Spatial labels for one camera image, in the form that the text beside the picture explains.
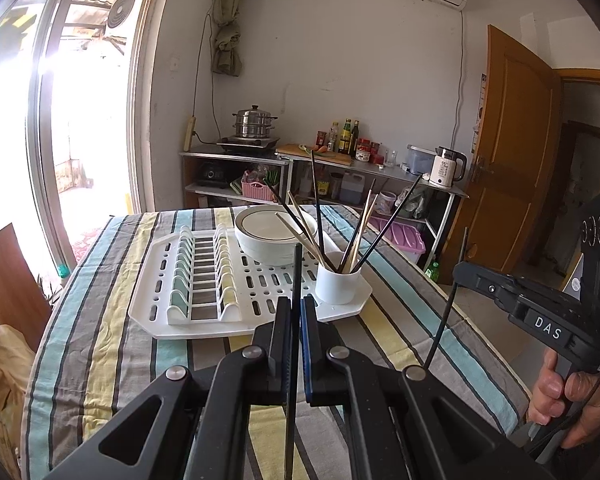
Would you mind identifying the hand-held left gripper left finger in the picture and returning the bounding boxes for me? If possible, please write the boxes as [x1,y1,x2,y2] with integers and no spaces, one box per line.
[42,296,295,480]

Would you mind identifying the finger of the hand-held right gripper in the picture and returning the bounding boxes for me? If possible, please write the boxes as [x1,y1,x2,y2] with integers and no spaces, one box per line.
[452,261,532,318]

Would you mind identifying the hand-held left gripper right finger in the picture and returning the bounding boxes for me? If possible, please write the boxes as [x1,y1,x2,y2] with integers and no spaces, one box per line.
[301,295,556,480]

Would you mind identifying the white utensil cup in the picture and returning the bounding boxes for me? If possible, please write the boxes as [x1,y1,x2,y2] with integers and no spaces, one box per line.
[315,251,363,306]

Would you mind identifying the wooden chopstick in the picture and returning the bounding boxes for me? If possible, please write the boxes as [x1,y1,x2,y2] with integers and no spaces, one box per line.
[274,212,337,270]
[286,190,323,253]
[346,189,376,275]
[351,194,381,275]

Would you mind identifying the person's right hand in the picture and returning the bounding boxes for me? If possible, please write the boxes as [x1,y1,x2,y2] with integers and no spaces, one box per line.
[527,347,600,451]

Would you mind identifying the white plastic dish rack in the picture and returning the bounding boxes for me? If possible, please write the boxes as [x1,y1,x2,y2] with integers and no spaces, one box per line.
[128,227,373,339]

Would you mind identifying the large white bowl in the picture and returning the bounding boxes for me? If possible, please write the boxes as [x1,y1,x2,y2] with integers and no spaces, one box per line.
[234,205,319,267]

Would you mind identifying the storage box with pink lid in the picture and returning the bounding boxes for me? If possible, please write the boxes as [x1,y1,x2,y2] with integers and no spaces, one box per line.
[367,215,427,266]

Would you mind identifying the crumpled snack bags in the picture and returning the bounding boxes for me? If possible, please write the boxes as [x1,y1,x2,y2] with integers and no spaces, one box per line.
[397,185,431,221]

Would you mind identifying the white bowl with dark rim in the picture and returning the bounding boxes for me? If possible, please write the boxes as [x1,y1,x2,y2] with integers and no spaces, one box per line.
[240,208,308,241]

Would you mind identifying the white electric kettle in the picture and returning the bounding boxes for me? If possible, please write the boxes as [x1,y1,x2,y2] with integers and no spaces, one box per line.
[428,146,468,190]

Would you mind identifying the wooden door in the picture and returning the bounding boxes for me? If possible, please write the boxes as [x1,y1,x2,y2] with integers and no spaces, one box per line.
[450,24,563,286]

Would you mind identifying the water filter pitcher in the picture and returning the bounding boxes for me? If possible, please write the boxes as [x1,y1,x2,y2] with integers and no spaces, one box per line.
[406,144,437,175]

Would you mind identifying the wide metal shelf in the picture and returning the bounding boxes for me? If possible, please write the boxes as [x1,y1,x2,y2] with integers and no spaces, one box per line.
[275,147,470,281]

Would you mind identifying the pink plastic basket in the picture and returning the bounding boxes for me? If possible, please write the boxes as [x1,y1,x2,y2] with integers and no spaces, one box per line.
[241,180,278,203]

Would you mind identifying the clear plastic jug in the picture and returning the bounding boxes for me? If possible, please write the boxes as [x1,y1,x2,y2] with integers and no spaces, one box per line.
[340,171,367,206]

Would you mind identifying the black blender base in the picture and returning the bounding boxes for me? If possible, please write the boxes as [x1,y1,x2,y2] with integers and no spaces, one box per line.
[197,161,227,187]

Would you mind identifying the wooden cutting board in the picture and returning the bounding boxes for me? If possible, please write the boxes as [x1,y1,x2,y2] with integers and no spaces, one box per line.
[276,143,355,166]

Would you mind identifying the striped tablecloth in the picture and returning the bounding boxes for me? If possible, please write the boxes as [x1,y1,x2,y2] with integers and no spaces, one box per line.
[20,204,533,480]

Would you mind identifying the small metal shelf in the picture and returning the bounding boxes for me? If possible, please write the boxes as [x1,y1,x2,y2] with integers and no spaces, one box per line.
[179,145,293,211]

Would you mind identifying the black induction cooker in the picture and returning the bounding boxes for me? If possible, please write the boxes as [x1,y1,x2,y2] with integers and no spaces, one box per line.
[216,135,281,154]

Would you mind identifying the steel steamer pot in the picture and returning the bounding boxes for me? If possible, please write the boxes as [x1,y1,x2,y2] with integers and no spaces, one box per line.
[231,105,279,139]

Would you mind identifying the brown wooden board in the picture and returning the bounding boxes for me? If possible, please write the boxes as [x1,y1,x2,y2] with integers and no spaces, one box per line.
[0,222,53,353]

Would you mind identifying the hanging tied curtain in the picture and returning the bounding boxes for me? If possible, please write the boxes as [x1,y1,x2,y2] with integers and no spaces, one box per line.
[211,0,244,77]

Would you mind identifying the sliding glass door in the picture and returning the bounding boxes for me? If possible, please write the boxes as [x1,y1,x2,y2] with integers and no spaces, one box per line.
[0,0,168,281]

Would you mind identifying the round outdoor fan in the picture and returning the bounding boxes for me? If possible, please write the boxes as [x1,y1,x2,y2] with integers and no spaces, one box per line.
[105,0,138,31]

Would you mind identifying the yellow black striped sign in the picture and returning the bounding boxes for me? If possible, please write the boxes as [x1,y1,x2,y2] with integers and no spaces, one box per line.
[0,7,38,36]

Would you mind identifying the paper wall chart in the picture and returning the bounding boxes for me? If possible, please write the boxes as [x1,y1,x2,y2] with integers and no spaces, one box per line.
[472,72,488,156]

